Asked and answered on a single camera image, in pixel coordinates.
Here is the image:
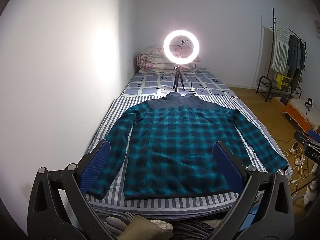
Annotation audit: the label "blue checked bed sheet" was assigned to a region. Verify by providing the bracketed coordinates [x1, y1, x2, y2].
[120, 67, 237, 98]

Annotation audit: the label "striped towel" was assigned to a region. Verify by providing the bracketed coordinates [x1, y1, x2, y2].
[271, 20, 290, 73]

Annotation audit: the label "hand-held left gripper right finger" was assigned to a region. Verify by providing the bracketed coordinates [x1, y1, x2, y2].
[212, 141, 295, 240]

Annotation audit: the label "striped bed mattress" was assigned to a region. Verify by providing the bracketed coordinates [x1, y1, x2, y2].
[84, 94, 293, 218]

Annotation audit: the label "white ring light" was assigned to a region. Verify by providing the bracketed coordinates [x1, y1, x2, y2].
[163, 30, 193, 63]

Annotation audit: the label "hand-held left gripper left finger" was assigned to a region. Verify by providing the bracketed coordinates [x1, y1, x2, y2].
[27, 139, 112, 240]

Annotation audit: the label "black metal clothes rack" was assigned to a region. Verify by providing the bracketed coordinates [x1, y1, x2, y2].
[256, 8, 307, 102]

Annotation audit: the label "black phone holder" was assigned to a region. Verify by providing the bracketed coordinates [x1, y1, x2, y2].
[179, 37, 188, 67]

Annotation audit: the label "orange stool with white cushion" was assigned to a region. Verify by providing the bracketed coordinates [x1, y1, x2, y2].
[282, 97, 320, 133]

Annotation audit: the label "dark hanging clothes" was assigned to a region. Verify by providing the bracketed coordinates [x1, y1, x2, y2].
[286, 34, 306, 82]

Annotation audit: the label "thin black cable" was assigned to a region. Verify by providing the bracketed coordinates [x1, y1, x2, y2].
[184, 80, 237, 97]

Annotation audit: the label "white cable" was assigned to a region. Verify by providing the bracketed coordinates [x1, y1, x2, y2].
[275, 137, 315, 198]

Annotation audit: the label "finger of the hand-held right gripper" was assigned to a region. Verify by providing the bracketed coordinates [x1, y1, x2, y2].
[308, 129, 320, 143]
[294, 131, 312, 147]

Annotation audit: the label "person's olive fleece-lined coat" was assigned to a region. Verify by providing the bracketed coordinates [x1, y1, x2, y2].
[129, 215, 173, 240]

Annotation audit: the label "person's striped pants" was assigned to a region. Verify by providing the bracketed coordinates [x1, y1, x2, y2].
[104, 211, 225, 240]

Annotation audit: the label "teal plaid fleece jacket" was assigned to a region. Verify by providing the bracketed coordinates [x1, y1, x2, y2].
[84, 92, 288, 201]

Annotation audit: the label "yellow box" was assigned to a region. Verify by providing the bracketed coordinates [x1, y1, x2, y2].
[274, 73, 292, 89]

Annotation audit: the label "folded floral quilt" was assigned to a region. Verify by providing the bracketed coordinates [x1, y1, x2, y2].
[136, 45, 201, 74]

